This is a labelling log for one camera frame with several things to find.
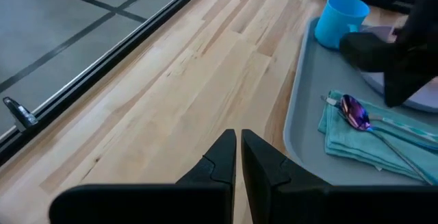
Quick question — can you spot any purple spoon teal handle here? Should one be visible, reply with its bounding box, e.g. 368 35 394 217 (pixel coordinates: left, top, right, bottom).
339 94 434 186

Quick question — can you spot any black frame clamp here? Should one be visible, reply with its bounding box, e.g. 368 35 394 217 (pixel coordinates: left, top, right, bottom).
2 96 39 132

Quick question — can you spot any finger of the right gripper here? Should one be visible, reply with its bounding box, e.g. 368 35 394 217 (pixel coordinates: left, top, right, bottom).
385 58 417 108
407 51 438 101

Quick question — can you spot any teal towel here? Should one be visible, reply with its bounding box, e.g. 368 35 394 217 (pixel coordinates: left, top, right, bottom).
317 89 438 186

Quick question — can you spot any grey plastic tray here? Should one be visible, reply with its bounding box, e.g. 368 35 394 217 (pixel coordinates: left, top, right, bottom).
283 16 438 187

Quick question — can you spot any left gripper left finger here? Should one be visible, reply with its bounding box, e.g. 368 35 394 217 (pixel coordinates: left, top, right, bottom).
49 129 237 224

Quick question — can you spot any lavender plastic plate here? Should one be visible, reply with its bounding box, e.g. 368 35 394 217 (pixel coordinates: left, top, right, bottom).
359 25 438 114

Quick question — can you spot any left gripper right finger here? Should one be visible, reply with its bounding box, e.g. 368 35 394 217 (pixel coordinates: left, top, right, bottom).
241 129 438 224

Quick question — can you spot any blue plastic cup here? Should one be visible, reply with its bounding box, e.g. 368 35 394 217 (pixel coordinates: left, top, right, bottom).
313 0 371 51

